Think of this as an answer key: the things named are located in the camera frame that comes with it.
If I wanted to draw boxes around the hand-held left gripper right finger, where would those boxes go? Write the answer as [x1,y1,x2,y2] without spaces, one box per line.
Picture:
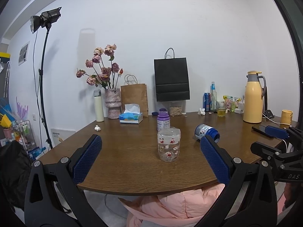
[196,135,279,227]

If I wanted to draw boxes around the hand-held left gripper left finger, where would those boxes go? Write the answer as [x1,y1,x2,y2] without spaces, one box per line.
[24,134,107,227]

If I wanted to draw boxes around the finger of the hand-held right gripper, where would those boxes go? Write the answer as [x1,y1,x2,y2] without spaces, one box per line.
[250,141,289,164]
[264,126,303,152]

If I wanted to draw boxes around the clear printed plastic cup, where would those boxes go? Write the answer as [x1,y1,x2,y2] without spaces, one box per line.
[157,127,181,162]

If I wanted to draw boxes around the black smartphone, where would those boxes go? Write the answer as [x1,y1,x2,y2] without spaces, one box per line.
[251,124,273,138]

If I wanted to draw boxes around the yellow mug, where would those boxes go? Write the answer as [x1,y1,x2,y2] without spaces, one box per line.
[281,110,293,125]

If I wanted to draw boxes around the white flat box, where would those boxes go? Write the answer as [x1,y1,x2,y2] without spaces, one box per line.
[50,129,76,147]

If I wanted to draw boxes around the yellow thermos jug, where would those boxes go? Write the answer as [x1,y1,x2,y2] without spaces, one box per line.
[243,71,267,124]

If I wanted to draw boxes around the glass of yellow drink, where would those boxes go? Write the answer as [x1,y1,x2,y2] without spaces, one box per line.
[216,101,225,118]

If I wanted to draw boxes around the white thermos flask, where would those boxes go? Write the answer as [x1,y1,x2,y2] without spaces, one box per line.
[94,89,105,122]

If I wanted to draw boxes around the blue soda can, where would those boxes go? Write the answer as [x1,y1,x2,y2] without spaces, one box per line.
[203,92,211,111]

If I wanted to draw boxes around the colourful snack packet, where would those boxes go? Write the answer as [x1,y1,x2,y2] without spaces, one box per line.
[223,95,235,107]

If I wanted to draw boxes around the blue tissue box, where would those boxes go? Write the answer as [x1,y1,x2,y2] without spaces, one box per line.
[119,104,143,124]

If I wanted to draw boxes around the pink mottled vase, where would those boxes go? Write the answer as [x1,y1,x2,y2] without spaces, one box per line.
[105,88,122,120]

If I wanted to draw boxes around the clear glass bottle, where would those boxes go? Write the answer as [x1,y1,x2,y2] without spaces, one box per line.
[210,82,218,111]

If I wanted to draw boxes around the pink padded jacket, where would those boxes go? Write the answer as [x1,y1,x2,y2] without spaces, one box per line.
[119,183,226,227]

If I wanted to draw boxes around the purple lidded bottle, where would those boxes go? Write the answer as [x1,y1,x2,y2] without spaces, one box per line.
[157,111,171,133]

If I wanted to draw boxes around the clear jar of oats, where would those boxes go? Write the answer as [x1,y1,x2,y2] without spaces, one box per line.
[169,101,183,116]

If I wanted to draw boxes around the black cloth bag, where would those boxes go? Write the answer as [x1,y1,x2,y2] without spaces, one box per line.
[0,140,34,214]

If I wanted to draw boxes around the brown paper bag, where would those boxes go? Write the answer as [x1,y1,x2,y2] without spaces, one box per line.
[120,74,149,118]

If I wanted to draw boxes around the purple plastic hangers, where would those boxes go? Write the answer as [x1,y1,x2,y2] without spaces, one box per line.
[15,96,29,121]

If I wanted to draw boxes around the dried pink roses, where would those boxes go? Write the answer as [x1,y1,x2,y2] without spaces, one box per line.
[76,44,124,90]

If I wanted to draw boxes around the black paper bag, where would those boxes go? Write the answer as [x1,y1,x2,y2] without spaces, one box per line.
[154,48,191,102]

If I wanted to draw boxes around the black studio light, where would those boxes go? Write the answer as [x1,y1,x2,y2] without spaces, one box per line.
[30,7,62,34]

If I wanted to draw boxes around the white charging cable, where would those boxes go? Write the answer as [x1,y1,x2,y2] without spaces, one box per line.
[262,113,293,126]

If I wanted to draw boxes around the wire storage rack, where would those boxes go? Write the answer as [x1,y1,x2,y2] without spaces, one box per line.
[11,120,36,157]

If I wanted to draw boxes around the wall poster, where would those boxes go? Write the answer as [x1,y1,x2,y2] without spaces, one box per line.
[18,41,31,66]

